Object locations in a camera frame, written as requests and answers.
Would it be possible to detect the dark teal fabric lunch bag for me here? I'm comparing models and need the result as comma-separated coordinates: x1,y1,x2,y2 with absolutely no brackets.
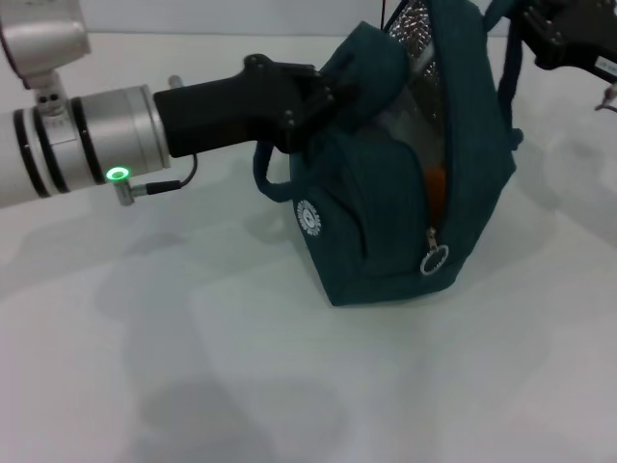
254,0,524,309

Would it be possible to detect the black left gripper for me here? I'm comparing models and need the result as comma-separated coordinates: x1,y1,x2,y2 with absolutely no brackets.
152,54,361,159

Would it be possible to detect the orange yellow pear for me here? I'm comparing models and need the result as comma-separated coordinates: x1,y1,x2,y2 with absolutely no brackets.
422,163,448,219

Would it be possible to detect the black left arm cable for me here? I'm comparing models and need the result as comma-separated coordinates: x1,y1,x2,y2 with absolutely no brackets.
132,153,200,197

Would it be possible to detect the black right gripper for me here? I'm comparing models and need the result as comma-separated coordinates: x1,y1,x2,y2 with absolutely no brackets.
521,0,617,84

